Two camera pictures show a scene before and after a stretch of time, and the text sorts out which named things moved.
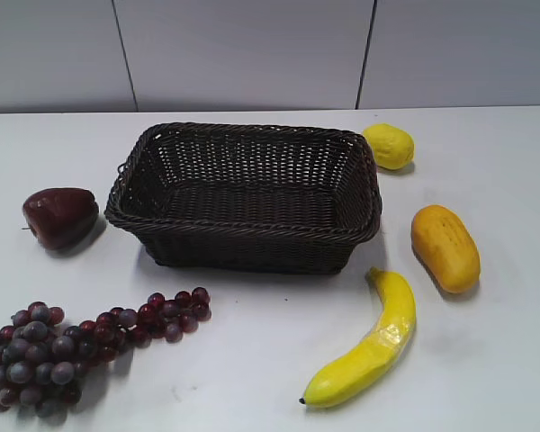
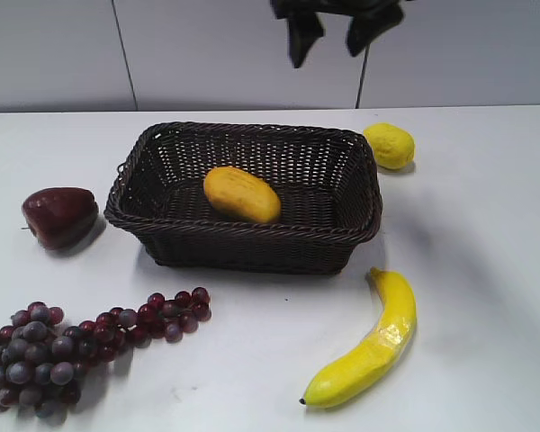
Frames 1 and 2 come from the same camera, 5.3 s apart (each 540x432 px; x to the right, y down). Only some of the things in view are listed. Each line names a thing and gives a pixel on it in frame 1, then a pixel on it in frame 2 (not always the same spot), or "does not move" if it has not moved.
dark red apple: x=60 y=217 does not move
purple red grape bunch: x=31 y=363 does not move
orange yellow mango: x=445 y=248 → x=242 y=194
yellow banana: x=369 y=366 does not move
